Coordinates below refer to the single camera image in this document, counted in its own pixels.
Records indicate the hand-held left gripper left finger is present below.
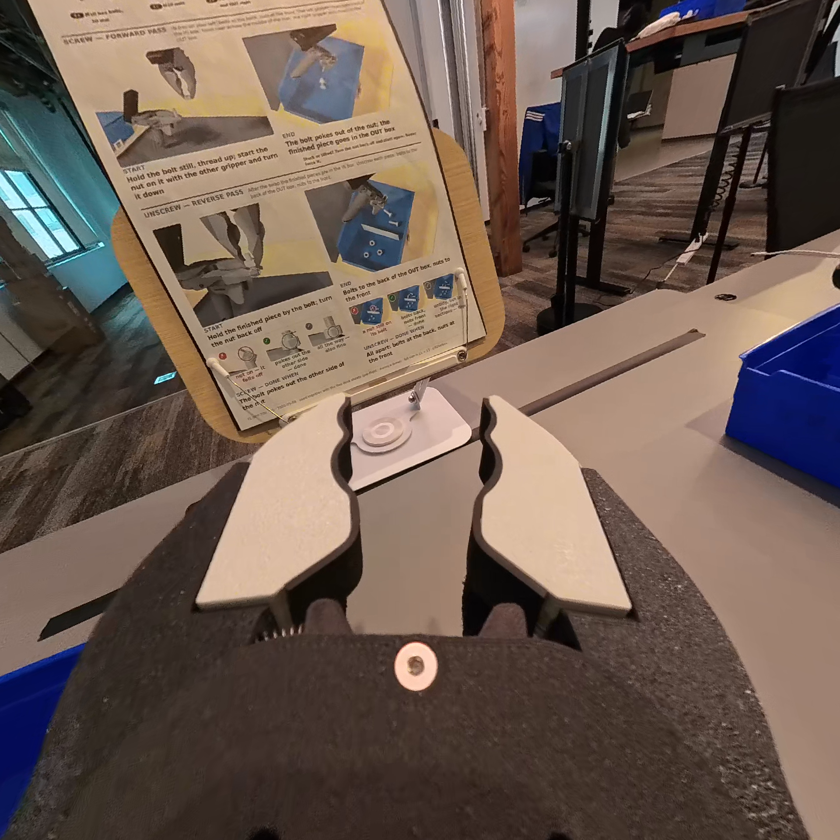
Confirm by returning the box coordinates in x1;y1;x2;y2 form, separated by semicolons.
195;392;363;631

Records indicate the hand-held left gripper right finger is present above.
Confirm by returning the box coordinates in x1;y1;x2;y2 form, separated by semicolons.
470;395;634;632

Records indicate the white page holder bar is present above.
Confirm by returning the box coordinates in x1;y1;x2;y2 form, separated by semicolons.
279;349;469;427

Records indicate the white power strip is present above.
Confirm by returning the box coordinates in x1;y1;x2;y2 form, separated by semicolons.
663;233;711;277

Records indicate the printed instruction sheet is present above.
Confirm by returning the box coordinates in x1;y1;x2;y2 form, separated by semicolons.
26;0;488;433

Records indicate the blue jacket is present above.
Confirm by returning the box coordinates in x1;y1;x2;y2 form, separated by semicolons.
518;101;564;214

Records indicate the glass window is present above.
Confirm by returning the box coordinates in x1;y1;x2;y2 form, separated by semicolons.
0;167;106;263

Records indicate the dark monitor on stand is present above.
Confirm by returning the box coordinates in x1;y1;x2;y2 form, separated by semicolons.
537;38;634;337

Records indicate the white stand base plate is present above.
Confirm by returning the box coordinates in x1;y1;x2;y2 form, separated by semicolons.
346;386;473;492

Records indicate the wooden post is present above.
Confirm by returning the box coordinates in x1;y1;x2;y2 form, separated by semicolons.
479;0;524;277

